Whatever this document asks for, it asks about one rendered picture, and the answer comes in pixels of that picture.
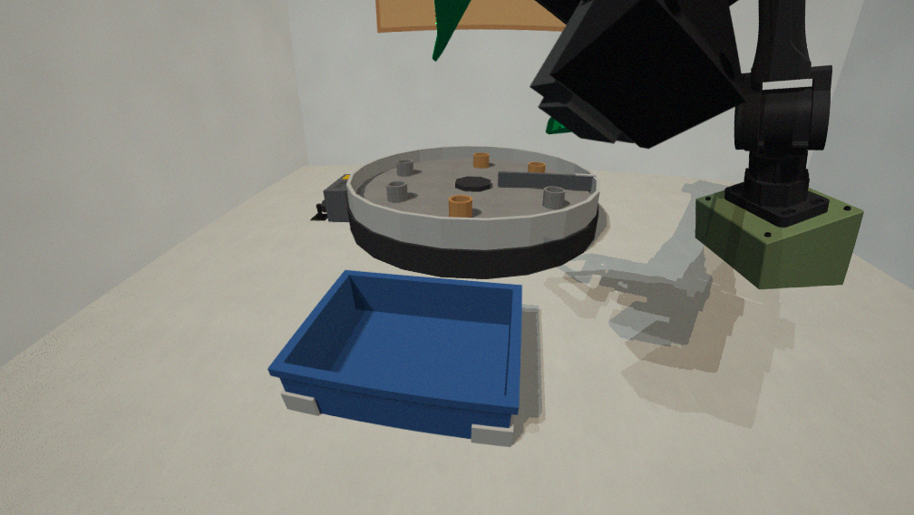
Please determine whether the blue open tray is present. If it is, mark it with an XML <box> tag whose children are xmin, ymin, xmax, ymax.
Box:
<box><xmin>268</xmin><ymin>270</ymin><xmax>522</xmax><ymax>447</ymax></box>

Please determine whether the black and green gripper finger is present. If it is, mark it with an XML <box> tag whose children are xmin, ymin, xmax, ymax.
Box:
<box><xmin>546</xmin><ymin>117</ymin><xmax>571</xmax><ymax>134</ymax></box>
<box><xmin>433</xmin><ymin>0</ymin><xmax>471</xmax><ymax>61</ymax></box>

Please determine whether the grey metal bushing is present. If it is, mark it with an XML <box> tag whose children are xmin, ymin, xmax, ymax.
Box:
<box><xmin>542</xmin><ymin>186</ymin><xmax>565</xmax><ymax>209</ymax></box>
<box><xmin>386</xmin><ymin>180</ymin><xmax>408</xmax><ymax>203</ymax></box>
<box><xmin>396</xmin><ymin>160</ymin><xmax>413</xmax><ymax>177</ymax></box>

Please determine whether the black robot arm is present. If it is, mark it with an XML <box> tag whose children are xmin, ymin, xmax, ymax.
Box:
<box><xmin>530</xmin><ymin>0</ymin><xmax>832</xmax><ymax>228</ymax></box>

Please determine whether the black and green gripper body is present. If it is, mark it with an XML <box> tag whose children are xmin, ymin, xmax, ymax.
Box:
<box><xmin>535</xmin><ymin>0</ymin><xmax>574</xmax><ymax>24</ymax></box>

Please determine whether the grey round turntable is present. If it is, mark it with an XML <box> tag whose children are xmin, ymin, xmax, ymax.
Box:
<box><xmin>310</xmin><ymin>146</ymin><xmax>600</xmax><ymax>279</ymax></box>

